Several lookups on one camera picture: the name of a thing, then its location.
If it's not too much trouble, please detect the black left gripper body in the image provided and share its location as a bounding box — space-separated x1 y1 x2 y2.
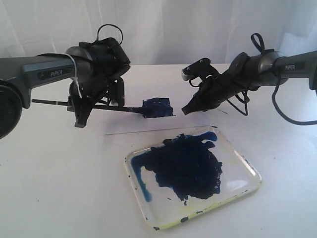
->
68 71 117 112

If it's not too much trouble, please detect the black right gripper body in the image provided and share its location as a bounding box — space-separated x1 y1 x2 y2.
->
193 66 245 112

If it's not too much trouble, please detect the black paintbrush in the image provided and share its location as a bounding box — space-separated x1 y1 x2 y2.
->
31 99 154 115

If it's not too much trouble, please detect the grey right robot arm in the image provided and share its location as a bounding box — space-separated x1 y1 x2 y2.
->
182 50 317 115

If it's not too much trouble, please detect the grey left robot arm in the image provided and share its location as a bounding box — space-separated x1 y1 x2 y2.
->
0 37 130 138

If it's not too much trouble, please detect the white paint tray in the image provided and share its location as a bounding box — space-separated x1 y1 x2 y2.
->
124 126 262 230

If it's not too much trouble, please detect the white paper sheet with square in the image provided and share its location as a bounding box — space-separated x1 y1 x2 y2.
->
91 83 213 135

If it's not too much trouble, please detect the white curtain backdrop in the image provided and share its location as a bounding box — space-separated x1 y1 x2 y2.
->
0 0 317 64

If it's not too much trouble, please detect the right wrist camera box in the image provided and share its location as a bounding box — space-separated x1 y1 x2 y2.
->
182 58 211 81

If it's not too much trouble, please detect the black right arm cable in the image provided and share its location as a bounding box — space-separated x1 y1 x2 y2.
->
188 32 317 126

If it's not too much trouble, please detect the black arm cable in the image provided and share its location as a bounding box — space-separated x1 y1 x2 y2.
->
96 23 124 45
188 32 317 126

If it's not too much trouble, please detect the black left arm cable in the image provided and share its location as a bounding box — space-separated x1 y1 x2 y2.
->
96 23 124 45

